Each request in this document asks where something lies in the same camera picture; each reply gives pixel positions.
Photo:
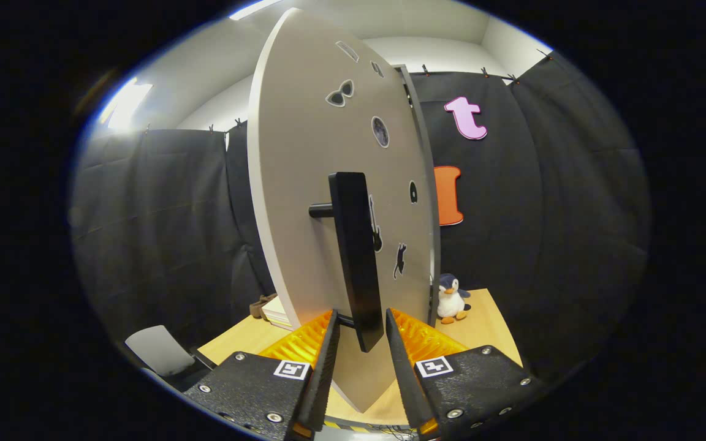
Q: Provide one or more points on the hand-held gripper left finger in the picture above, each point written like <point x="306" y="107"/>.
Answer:
<point x="322" y="367"/>

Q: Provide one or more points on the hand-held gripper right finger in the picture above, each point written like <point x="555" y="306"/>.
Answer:
<point x="403" y="367"/>

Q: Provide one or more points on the dark grey shoe cabinet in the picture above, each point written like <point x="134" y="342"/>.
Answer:
<point x="429" y="184"/>

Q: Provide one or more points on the beige shoe cabinet door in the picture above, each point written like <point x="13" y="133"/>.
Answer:
<point x="304" y="153"/>

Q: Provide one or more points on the penguin plush toy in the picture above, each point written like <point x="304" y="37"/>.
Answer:
<point x="450" y="300"/>

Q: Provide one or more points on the black backdrop cloth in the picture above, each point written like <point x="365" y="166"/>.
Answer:
<point x="543" y="214"/>

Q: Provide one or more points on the ceiling light panel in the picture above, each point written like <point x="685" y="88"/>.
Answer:
<point x="252" y="8"/>
<point x="126" y="104"/>

